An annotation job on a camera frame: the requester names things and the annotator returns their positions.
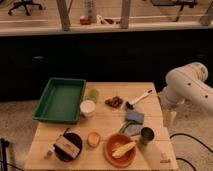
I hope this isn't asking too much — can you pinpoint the dark red grape bunch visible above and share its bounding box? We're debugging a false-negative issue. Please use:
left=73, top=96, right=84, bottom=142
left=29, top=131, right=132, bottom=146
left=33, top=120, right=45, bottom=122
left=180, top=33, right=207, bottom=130
left=105, top=96, right=123, bottom=108

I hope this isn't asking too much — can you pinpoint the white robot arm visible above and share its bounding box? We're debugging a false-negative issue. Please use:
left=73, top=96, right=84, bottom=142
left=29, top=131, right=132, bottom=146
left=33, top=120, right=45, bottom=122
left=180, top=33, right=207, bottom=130
left=158, top=62, right=213, bottom=128

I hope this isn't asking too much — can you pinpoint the green plastic tray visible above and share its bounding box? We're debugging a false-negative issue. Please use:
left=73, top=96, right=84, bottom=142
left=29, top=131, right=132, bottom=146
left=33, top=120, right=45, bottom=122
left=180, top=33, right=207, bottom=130
left=33, top=78, right=86, bottom=124

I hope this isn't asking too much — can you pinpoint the metal cup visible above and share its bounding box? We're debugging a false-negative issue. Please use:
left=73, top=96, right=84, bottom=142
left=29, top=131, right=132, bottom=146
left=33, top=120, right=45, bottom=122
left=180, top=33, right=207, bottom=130
left=140, top=127, right=155, bottom=145

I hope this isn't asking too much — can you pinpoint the grey cloth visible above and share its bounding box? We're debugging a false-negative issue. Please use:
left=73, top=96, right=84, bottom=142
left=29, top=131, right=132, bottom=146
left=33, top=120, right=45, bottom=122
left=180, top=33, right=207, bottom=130
left=124, top=124, right=142, bottom=136

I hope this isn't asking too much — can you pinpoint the green vegetable stem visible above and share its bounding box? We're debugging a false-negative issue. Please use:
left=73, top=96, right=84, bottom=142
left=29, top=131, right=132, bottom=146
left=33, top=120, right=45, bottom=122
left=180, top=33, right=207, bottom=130
left=119, top=121, right=133, bottom=133

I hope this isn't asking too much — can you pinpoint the yellow corn cob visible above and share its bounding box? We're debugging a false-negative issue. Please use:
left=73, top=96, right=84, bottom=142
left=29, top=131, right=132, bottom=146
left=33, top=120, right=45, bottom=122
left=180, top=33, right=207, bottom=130
left=112, top=141, right=136, bottom=158

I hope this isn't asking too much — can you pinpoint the orange bowl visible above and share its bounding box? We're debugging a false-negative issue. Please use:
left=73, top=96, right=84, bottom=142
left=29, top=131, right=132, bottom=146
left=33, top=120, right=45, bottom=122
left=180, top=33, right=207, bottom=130
left=103, top=133, right=136, bottom=168

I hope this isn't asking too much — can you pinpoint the green cup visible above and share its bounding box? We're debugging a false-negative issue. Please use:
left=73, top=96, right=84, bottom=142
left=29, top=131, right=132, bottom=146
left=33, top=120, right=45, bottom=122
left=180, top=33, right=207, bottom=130
left=88, top=89, right=99, bottom=103

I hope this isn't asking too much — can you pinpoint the orange fruit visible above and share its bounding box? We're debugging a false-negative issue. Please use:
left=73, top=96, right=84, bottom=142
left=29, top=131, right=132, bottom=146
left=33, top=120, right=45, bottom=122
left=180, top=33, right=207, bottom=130
left=87, top=132, right=101, bottom=147

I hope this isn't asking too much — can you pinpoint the white cup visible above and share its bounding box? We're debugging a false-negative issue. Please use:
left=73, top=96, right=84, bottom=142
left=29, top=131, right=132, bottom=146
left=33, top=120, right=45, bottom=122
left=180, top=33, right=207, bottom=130
left=80, top=100, right=96, bottom=117

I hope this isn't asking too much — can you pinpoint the black bowl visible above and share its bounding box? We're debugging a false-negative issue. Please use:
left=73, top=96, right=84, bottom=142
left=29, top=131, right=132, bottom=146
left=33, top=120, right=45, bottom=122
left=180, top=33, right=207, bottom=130
left=54, top=133, right=83, bottom=162

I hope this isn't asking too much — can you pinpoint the wooden block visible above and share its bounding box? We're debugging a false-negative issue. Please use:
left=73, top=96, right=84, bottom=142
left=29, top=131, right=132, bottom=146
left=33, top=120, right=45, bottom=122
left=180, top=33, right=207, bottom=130
left=55, top=136, right=80, bottom=158

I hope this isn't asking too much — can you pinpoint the red object on shelf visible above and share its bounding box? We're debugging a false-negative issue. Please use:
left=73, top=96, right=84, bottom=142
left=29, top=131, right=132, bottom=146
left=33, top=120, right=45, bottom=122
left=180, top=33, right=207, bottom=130
left=79, top=16, right=92, bottom=25

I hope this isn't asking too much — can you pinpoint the office chair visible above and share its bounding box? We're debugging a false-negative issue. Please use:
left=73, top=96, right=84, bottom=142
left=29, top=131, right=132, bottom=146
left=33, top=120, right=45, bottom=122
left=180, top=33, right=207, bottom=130
left=8, top=0, right=43, bottom=16

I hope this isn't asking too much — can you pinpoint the black floor cable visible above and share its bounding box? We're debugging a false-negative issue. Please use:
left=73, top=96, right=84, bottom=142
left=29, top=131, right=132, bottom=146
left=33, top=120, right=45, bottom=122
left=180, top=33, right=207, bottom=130
left=169, top=132, right=213, bottom=171

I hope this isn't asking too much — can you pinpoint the white handled brush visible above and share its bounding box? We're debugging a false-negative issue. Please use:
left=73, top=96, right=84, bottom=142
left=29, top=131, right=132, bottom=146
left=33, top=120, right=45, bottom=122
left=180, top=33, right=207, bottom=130
left=125, top=90, right=152, bottom=110

